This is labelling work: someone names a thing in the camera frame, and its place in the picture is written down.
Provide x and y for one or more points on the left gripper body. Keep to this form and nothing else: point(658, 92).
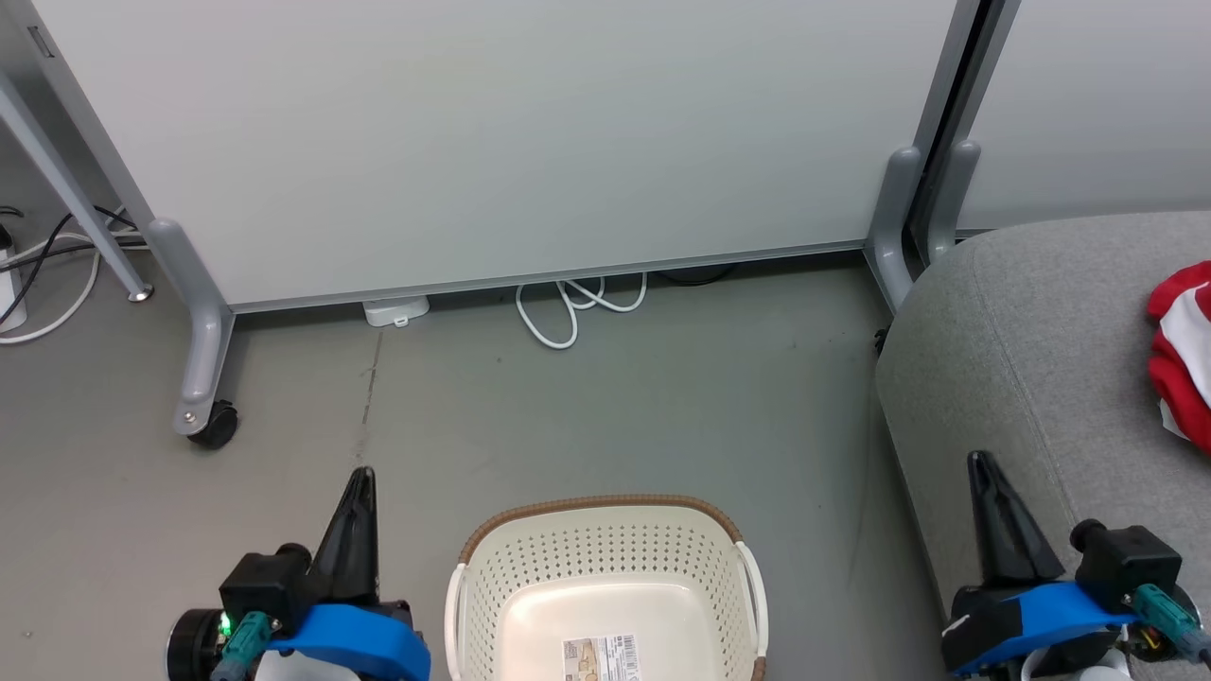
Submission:
point(194, 648)

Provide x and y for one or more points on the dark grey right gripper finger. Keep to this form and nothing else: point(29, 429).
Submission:
point(1026, 553)
point(993, 549)

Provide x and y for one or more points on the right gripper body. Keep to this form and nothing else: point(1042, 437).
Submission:
point(974, 624)

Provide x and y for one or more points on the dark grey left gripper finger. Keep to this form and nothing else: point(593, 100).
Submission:
point(367, 558)
point(341, 567)

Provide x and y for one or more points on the red and white garment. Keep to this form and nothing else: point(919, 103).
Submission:
point(1183, 378)

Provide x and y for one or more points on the grey upholstered seat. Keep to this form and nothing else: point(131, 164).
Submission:
point(1041, 359)

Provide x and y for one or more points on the cream perforated laundry basket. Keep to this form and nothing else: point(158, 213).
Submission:
point(605, 605)

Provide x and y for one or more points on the black left connector box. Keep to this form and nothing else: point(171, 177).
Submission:
point(265, 582)

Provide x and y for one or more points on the black connector box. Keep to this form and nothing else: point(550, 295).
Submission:
point(1126, 563)
point(265, 582)

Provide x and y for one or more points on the black right connector box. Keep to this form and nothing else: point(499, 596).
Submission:
point(1126, 563)

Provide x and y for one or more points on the black caster wheel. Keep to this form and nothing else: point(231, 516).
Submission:
point(218, 427)

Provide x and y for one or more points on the white power adapter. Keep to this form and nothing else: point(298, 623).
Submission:
point(395, 308)

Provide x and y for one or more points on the paper barcode label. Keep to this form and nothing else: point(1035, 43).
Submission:
point(601, 660)

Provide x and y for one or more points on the white power strip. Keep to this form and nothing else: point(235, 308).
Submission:
point(9, 293)

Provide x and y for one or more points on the wide white partition panel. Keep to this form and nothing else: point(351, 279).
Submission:
point(520, 142)

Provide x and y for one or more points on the narrow white partition panel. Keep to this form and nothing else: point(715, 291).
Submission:
point(1088, 95)

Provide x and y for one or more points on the grey desk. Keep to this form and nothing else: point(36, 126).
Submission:
point(59, 172)

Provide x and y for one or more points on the blue right camera mount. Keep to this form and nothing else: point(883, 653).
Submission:
point(1060, 610)

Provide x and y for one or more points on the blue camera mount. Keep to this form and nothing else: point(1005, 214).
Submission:
point(1060, 610)
point(359, 638)

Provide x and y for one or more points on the blue left camera mount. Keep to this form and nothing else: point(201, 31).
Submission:
point(359, 638)

